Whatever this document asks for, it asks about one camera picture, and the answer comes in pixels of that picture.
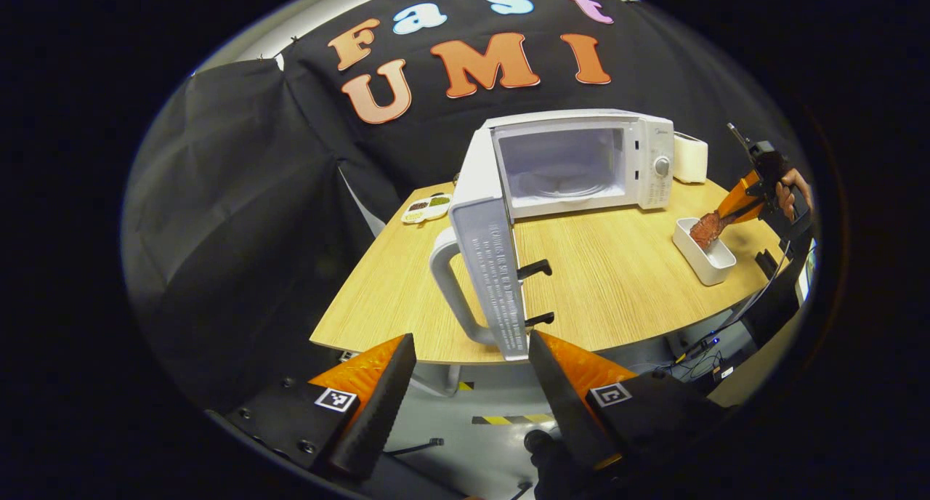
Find white rectangular tray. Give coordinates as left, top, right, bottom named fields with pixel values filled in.
left=672, top=217, right=737, bottom=286

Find black cables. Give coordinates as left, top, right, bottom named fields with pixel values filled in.
left=654, top=238, right=793, bottom=381

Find white microwave oven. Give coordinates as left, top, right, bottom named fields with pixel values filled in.
left=429, top=109, right=676, bottom=361

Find dark chair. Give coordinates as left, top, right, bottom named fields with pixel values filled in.
left=741, top=238, right=814, bottom=348

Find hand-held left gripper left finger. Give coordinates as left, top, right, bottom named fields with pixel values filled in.
left=207, top=333, right=418, bottom=480

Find white toaster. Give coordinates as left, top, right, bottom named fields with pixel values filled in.
left=673, top=132, right=709, bottom=185

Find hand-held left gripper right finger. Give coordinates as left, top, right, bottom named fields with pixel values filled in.
left=528, top=331, right=727, bottom=479

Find red meat slice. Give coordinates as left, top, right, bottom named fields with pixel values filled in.
left=689, top=211, right=727, bottom=250

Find white divided dish with grains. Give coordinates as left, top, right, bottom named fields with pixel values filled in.
left=401, top=193, right=453, bottom=225

